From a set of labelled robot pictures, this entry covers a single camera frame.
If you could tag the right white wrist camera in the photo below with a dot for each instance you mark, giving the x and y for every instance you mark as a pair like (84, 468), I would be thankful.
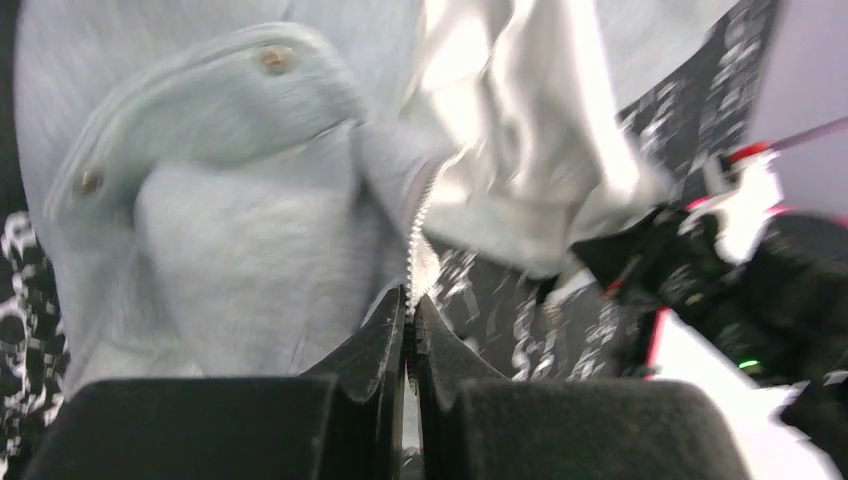
(744, 192)

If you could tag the grey zip-up jacket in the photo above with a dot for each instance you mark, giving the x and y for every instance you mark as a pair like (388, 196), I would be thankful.
(226, 188)

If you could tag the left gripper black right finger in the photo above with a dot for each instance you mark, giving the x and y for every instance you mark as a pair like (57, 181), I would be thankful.
(477, 424)

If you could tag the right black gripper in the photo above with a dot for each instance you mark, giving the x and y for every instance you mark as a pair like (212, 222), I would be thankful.
(780, 315)

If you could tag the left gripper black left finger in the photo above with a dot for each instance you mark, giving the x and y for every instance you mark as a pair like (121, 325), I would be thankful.
(341, 419)

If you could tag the pink-framed whiteboard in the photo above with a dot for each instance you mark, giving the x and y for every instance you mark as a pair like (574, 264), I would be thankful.
(771, 450)

